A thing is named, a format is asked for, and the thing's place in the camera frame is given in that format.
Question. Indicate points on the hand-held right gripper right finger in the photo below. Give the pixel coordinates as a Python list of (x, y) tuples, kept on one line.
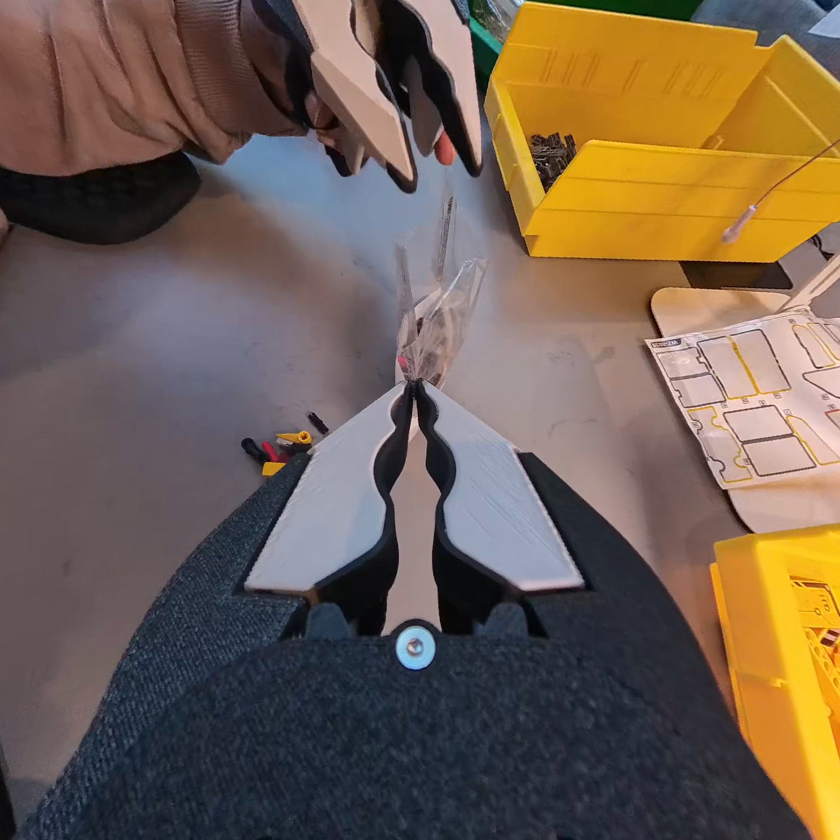
[(512, 519)]

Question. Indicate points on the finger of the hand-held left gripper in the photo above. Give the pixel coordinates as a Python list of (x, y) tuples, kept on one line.
[(446, 66), (348, 66)]

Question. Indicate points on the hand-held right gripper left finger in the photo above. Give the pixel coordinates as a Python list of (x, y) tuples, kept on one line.
[(328, 519)]

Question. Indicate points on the pile of small colourful parts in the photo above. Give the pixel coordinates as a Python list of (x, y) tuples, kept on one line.
[(282, 449)]

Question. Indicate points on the clear plastic bag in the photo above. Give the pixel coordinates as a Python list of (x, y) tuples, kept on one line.
[(440, 322)]

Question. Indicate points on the person's left forearm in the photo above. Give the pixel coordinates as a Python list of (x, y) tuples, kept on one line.
[(118, 79)]

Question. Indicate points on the person's left hand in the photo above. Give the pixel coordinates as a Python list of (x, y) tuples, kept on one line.
[(305, 95)]

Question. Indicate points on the pile of grey connector parts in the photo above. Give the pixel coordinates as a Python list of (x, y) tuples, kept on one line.
[(554, 151)]

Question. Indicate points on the green bin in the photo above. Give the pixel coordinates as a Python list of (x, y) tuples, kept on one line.
[(656, 8)]

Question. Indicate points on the yellow bin with grey parts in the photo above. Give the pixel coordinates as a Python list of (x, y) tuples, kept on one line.
[(630, 210)]

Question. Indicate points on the white sticker sheet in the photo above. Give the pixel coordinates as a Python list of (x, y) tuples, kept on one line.
[(735, 394)]

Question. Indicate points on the yellow divided bin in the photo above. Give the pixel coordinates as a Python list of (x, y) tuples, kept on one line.
[(775, 683)]

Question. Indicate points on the pile of yellow parts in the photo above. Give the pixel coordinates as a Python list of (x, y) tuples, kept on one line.
[(820, 630)]

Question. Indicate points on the white stand pole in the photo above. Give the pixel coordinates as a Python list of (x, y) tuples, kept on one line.
[(827, 289)]

